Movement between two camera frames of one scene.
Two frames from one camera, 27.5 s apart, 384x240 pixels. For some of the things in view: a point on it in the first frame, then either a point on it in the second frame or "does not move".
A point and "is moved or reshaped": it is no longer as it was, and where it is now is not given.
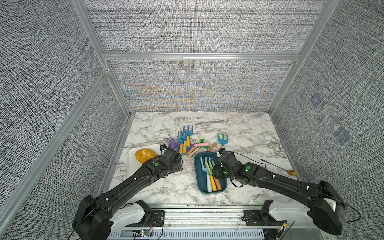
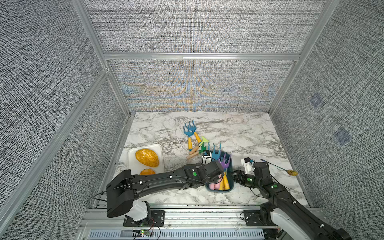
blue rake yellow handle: x=183 y=139 → x=189 y=133
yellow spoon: x=290 y=172 does not move
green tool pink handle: x=202 y=143 → x=213 y=186
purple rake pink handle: x=175 y=144 is moved or reshaped
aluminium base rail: x=207 y=222 does not move
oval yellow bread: x=143 y=154 does not move
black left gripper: x=177 y=166 → x=214 y=179
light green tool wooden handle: x=212 y=146 → x=203 y=140
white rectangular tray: x=132 y=164 does not move
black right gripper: x=216 y=171 → x=238 y=172
